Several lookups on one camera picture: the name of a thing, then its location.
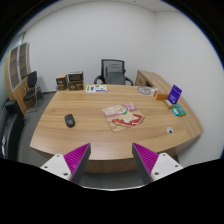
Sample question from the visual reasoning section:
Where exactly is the wooden side cabinet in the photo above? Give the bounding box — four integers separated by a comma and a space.
135, 70, 172, 93

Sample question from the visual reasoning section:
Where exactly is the round white patterned coaster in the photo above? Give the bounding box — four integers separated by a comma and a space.
137, 86, 153, 95

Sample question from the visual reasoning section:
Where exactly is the grey mesh office chair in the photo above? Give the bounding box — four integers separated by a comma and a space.
94, 59, 134, 86

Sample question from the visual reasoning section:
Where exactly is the white green sticker sheet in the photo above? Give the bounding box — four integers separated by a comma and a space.
86, 85, 107, 93

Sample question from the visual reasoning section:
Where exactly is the black visitor chair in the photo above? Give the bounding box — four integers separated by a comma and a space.
23, 71, 44, 113

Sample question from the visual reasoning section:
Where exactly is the black computer mouse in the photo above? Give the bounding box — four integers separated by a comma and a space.
64, 114, 75, 127

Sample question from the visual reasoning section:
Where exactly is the colourful patterned mouse pad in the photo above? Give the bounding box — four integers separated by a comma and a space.
102, 102, 145, 133

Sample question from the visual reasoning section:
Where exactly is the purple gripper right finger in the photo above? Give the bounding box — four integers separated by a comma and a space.
132, 143, 182, 184

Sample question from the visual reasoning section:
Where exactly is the wooden office desk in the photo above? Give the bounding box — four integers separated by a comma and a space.
30, 85, 203, 173

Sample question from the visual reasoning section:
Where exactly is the orange box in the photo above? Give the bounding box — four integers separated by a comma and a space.
154, 89, 168, 100

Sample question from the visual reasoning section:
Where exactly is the black sofa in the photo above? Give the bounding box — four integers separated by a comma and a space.
0, 100, 25, 161

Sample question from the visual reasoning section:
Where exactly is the green blue packet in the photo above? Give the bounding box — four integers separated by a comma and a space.
172, 104, 186, 116

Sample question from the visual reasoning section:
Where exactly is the large brown cardboard box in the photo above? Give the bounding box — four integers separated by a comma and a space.
68, 71, 84, 91

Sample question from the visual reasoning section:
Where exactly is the desk cable grommet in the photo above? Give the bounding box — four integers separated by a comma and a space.
166, 127, 174, 134

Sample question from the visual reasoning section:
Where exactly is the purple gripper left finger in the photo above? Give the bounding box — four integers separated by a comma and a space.
41, 143, 91, 184

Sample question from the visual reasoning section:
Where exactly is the wooden bookshelf cabinet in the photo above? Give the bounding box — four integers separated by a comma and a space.
4, 42, 31, 113

